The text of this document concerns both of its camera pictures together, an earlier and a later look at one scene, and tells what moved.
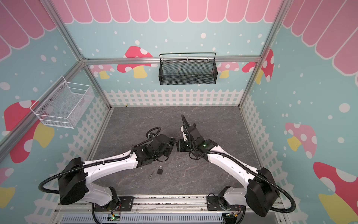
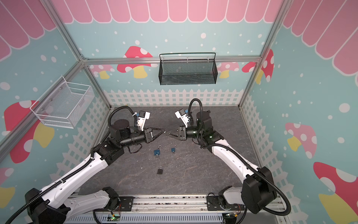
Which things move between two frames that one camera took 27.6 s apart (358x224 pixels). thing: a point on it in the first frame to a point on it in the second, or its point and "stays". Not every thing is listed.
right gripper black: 191,133 to 182,133
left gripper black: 171,144 to 149,136
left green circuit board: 116,218 stays
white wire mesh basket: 63,106 stays
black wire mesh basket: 172,72 stays
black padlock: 160,170 stays
